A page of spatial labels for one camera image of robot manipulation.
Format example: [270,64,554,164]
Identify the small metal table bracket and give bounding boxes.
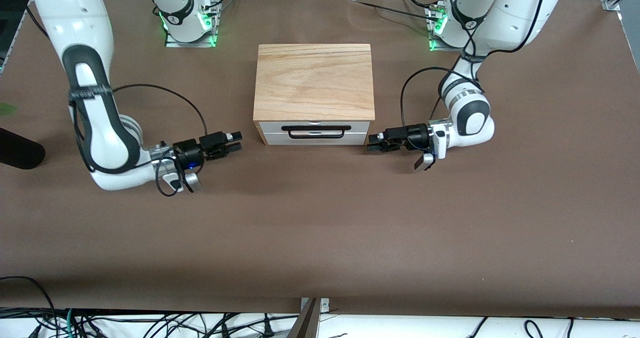
[300,298,331,315]

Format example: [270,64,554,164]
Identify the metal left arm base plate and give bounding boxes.
[427,6,463,52]

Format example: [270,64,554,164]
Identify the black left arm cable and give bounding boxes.
[400,0,551,132]

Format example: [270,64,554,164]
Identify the black looping floor cable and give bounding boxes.
[0,276,57,329]

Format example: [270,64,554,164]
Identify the light wooden drawer cabinet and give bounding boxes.
[253,43,376,147]

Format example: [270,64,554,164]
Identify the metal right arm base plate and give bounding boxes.
[164,0,219,48]

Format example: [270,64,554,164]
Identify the white-fronted wooden drawer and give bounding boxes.
[262,121,371,146]

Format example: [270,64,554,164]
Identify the black table cable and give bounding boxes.
[350,0,442,22]

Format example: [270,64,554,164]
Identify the black cylindrical object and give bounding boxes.
[0,127,46,170]

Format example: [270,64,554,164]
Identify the dark slanted bar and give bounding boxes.
[286,298,319,338]

